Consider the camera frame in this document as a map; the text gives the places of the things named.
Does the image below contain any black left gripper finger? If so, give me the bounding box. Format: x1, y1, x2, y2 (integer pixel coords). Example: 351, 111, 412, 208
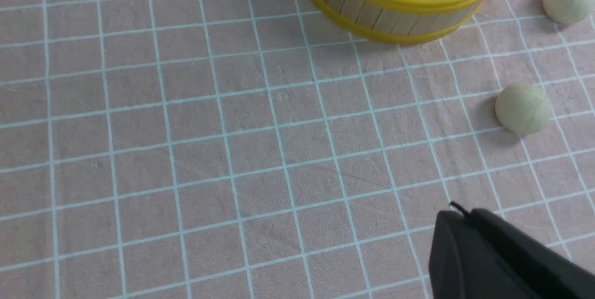
429, 201, 595, 299

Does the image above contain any white bun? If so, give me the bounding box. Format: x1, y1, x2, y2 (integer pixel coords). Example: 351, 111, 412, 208
542, 0, 595, 26
495, 84, 553, 135

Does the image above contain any pink checkered tablecloth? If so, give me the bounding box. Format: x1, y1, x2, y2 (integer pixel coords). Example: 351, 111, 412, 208
0, 0, 594, 299

